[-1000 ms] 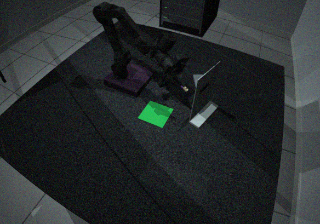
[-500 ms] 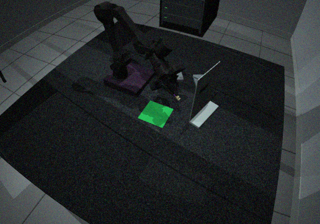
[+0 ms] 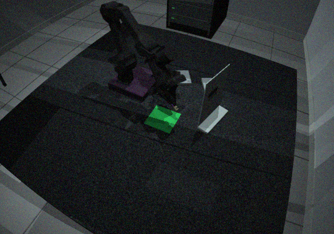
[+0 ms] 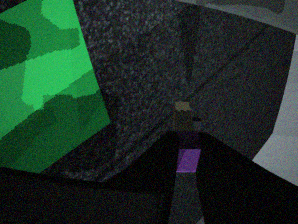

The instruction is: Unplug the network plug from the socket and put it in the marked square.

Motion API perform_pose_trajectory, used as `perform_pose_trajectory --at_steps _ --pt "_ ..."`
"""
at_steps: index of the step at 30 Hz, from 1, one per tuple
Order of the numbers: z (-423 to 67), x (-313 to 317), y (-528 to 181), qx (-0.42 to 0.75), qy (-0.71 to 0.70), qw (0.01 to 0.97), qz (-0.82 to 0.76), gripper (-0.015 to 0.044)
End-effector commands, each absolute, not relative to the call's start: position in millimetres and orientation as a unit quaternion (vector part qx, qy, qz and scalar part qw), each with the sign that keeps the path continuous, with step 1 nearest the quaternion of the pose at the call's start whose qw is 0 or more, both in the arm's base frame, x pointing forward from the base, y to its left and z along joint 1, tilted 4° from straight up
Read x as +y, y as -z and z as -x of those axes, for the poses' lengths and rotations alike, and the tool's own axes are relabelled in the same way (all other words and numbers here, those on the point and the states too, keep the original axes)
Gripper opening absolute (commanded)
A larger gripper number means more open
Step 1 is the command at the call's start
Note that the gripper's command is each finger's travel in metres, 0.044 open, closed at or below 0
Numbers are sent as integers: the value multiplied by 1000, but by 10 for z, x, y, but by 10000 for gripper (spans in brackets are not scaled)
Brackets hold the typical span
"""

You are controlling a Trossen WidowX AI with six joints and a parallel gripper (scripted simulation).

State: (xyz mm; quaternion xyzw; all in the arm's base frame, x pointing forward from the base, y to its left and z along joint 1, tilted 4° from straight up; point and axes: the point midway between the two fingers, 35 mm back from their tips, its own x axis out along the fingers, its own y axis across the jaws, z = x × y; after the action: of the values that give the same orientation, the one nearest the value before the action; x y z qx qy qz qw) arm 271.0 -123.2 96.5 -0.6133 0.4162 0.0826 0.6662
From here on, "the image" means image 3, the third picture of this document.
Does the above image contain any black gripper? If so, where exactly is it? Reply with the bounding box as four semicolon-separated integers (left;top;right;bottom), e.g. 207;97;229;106
148;66;187;106

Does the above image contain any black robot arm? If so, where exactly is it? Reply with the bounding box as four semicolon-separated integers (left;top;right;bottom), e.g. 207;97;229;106
100;1;178;85

